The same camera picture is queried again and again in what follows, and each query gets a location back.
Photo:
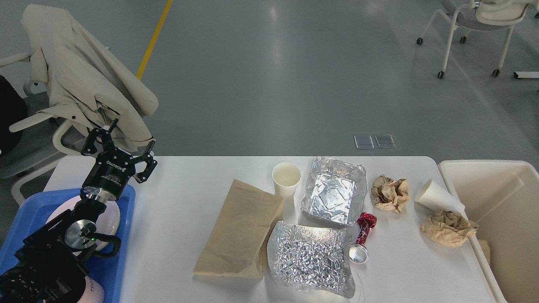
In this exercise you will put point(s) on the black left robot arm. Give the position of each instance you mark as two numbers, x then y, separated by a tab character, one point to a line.
52	261

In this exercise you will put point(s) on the cream plastic bin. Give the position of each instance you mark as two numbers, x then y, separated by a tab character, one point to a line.
502	196

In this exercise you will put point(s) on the clear floor plate right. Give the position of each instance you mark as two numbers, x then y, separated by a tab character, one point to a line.
385	141

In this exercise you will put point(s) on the aluminium foil tray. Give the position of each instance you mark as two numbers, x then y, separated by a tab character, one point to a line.
335	192

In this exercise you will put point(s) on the person in dark clothes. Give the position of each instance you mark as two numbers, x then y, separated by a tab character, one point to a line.
12	109

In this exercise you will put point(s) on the crumpled brown paper ball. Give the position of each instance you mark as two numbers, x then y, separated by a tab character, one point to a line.
390	194

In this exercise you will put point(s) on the red foil wrapped glass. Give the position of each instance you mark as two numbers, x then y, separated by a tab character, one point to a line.
358	253

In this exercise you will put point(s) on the blue plastic tray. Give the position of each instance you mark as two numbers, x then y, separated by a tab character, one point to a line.
33	214

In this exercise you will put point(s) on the pink plate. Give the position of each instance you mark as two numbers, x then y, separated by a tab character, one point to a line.
107	222

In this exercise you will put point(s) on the pink mug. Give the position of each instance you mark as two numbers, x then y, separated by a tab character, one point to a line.
85	291

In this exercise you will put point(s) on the small brown paper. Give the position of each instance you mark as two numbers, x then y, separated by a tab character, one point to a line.
449	228

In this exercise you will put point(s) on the clear floor plate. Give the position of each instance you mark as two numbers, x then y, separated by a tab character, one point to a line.
385	141
364	142

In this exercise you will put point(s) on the clear floor plate left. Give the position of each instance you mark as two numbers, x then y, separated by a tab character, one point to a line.
364	142

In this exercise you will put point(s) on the white table leg base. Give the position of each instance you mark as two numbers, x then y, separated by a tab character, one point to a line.
526	75

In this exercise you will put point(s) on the large brown paper sheet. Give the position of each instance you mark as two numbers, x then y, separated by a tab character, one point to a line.
485	248

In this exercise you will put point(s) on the brown paper bag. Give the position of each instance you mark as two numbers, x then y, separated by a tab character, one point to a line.
237	245

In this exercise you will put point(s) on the white office chair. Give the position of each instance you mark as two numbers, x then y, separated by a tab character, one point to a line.
45	140

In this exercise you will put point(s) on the white chair with castors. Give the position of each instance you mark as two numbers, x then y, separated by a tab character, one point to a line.
480	16

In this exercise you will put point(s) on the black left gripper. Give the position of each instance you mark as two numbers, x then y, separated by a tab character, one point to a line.
109	172

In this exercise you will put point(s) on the white paper cup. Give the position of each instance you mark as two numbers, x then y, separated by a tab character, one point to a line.
286	177
436	198

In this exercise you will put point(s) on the beige jacket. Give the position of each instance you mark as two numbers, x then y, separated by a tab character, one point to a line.
86	83

